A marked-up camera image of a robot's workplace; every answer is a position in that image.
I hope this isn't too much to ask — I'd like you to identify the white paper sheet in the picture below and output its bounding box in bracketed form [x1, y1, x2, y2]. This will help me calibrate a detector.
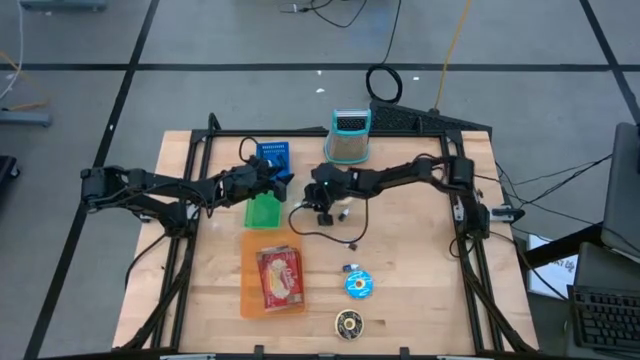
[527, 233, 579, 301]

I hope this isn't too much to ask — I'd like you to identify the teal metal box grater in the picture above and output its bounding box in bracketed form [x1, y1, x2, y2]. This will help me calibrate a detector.
[323, 108, 373, 165]

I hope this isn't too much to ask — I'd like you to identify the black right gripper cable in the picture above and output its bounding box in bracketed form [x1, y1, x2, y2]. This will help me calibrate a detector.
[288, 197, 372, 252]

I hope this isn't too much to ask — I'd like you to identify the grey floor platform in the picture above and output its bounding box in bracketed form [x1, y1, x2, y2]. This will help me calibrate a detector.
[0, 109, 53, 128]
[19, 0, 108, 13]

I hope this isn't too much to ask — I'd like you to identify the yellow cable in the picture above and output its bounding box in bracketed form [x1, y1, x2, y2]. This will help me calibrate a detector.
[432, 0, 472, 112]

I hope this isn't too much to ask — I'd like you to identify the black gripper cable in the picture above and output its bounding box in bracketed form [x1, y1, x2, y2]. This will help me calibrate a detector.
[288, 197, 372, 252]
[238, 135, 261, 167]

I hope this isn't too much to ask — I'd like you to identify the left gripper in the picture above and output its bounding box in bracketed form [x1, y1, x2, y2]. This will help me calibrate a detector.
[232, 153, 293, 202]

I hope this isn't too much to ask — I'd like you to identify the black perforated panel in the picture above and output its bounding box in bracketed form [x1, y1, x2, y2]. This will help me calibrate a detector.
[369, 99, 494, 136]

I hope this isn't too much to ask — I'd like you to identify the black aluminium table frame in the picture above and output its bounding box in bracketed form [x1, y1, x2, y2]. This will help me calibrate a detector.
[112, 112, 539, 360]

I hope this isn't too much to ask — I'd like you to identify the black keyboard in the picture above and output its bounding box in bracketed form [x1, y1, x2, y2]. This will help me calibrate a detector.
[567, 284, 640, 359]

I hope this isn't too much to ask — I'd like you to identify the white cable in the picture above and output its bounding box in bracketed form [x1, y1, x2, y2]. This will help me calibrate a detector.
[0, 0, 26, 101]

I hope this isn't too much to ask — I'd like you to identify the chocolate frosted toy donut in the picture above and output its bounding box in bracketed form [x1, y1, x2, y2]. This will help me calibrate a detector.
[334, 308, 365, 342]

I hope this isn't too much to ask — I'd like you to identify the green plastic tray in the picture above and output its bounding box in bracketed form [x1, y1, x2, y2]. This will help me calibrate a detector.
[243, 192, 284, 231]

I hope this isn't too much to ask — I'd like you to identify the orange plastic tray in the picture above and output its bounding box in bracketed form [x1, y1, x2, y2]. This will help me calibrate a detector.
[239, 228, 308, 320]

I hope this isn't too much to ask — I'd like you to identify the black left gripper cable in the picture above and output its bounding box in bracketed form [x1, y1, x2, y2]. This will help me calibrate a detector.
[238, 135, 261, 167]

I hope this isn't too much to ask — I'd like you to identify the coiled black cable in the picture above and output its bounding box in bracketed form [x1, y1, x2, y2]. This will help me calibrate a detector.
[364, 64, 404, 105]

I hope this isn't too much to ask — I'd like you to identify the red snack box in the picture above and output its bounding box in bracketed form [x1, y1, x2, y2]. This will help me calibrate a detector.
[255, 244, 306, 313]

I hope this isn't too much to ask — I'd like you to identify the blue frosted toy donut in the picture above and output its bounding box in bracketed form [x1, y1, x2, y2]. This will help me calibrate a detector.
[343, 269, 375, 301]

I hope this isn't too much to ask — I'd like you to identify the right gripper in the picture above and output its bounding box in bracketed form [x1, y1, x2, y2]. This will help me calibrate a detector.
[293, 164, 351, 226]

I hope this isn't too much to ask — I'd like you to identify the blue plastic tray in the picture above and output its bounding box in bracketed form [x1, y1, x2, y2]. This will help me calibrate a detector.
[254, 141, 295, 184]

